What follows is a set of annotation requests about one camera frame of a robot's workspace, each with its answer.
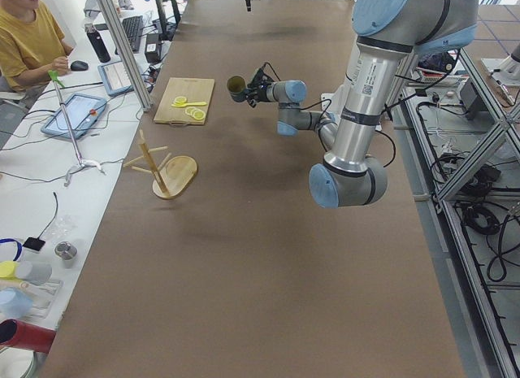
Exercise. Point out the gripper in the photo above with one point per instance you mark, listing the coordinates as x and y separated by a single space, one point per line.
262 92

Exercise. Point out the blue mug yellow inside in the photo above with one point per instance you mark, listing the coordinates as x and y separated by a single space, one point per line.
236 87

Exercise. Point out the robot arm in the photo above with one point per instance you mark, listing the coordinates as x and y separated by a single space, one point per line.
387 30

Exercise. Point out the wooden cup rack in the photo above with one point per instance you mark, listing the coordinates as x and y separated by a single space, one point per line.
172 175

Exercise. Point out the grey cup on tray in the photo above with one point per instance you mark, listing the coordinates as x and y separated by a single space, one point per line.
33 272

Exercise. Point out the yellow cup on tray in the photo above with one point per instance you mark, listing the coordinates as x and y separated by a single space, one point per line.
8 269

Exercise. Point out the bamboo cutting board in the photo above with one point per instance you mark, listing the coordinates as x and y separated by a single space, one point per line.
194 89

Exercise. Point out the yellow plastic knife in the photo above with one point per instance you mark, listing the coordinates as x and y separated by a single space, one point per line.
186 104

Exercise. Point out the lemon slice far end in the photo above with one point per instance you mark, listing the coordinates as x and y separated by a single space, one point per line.
198 115

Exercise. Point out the lemon slice top pair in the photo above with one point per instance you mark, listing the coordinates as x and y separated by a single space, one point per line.
180 100

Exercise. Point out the black keyboard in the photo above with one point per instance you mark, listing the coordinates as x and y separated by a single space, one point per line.
133 27

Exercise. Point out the blue teach pendant far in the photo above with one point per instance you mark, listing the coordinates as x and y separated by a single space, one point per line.
115 78

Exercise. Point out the blue teach pendant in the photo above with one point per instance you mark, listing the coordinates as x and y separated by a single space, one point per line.
83 112
115 78

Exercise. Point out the black water bottle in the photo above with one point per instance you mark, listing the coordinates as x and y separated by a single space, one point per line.
97 43

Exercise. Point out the black computer mouse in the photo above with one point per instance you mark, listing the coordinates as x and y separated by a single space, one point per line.
79 66

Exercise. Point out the blue teach pendant near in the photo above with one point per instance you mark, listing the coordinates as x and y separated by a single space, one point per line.
83 112

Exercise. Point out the metal stand with green clip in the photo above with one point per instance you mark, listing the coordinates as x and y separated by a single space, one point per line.
82 162

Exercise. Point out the person in yellow shirt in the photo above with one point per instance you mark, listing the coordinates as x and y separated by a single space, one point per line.
32 44

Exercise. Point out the small metal weight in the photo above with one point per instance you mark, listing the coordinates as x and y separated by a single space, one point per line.
67 253

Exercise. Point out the red cylinder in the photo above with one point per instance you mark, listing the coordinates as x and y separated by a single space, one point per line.
21 335

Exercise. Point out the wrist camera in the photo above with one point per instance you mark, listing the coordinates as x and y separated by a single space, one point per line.
260 78

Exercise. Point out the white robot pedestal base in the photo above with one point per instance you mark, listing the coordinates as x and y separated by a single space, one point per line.
333 103

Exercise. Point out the aluminium frame post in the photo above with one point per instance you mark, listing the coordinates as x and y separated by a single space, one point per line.
119 37

